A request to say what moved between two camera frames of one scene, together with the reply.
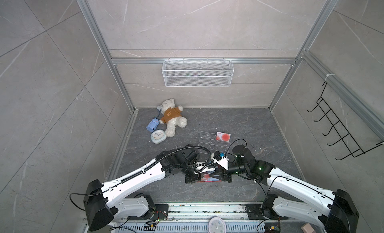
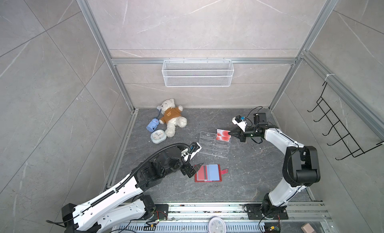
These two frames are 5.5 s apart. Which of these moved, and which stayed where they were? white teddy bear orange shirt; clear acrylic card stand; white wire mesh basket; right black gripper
Moved: right black gripper
Stayed: white wire mesh basket; white teddy bear orange shirt; clear acrylic card stand
